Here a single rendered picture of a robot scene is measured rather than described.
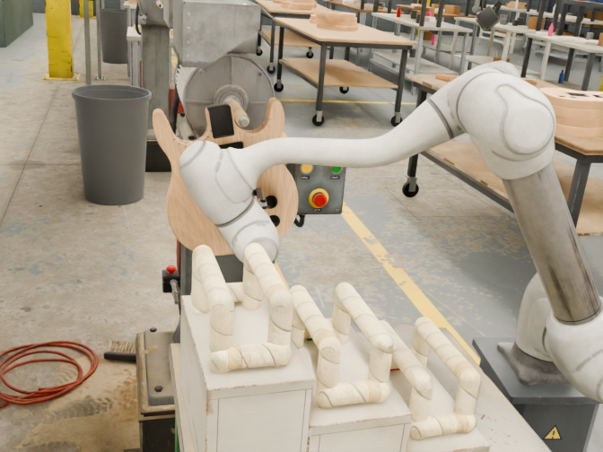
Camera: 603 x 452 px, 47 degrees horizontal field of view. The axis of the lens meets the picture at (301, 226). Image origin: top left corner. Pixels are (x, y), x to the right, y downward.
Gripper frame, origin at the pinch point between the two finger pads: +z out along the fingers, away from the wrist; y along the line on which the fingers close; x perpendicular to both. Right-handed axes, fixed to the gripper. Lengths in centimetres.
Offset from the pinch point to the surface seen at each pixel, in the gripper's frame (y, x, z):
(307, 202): 23.4, -13.3, 15.8
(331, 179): 31.3, -7.6, 15.7
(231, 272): 0, -40, 33
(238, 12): 5.9, 45.1, -11.5
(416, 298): 103, -124, 131
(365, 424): 5, -6, -93
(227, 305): -12, 16, -90
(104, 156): -49, -62, 277
